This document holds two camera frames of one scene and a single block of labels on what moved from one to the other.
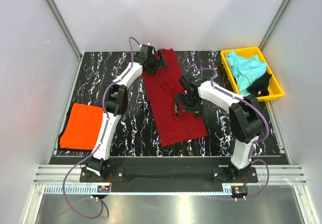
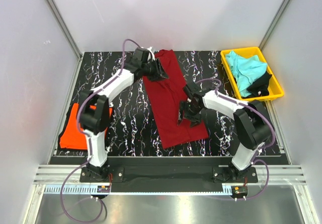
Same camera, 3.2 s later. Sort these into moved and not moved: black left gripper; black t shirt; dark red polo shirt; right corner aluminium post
Moved: black left gripper
Not moved: dark red polo shirt; right corner aluminium post; black t shirt
